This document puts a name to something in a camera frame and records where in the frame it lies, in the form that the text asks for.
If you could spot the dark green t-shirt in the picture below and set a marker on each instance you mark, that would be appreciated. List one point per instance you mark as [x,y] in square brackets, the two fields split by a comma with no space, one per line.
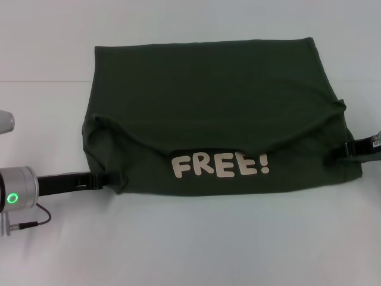
[208,104]

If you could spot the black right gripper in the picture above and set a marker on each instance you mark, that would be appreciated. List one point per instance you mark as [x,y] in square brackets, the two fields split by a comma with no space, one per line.
[367,147]

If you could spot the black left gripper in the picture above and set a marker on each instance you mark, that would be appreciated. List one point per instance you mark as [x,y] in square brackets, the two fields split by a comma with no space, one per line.
[59,183]

